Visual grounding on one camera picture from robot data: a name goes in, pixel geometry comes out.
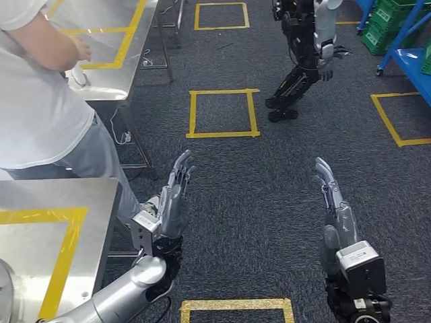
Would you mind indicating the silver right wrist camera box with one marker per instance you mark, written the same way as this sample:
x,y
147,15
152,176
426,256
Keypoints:
x,y
361,267

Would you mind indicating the person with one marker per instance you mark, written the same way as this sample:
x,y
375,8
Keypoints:
x,y
33,102

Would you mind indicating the blue metal shelf rack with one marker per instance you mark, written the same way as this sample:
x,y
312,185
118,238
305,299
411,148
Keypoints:
x,y
410,62

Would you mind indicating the black silver humanoid robot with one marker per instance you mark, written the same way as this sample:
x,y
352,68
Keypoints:
x,y
303,49

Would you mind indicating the white mirror cover shell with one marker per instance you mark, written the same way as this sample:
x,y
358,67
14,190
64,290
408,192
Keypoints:
x,y
79,76

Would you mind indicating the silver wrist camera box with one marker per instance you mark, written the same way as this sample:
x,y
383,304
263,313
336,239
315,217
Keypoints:
x,y
361,267
145,232

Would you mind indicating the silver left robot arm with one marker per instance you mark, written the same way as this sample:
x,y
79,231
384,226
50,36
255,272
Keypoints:
x,y
127,290

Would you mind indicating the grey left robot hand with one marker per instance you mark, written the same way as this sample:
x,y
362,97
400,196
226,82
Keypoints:
x,y
173,209

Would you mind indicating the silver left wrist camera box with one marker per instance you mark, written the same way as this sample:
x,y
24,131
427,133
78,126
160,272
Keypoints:
x,y
145,232

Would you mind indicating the green plastic crate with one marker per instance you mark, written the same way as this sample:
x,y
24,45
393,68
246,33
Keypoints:
x,y
390,13
426,58
374,40

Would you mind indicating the stainless steel workbench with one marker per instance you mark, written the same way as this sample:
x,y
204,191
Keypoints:
x,y
111,80
97,223

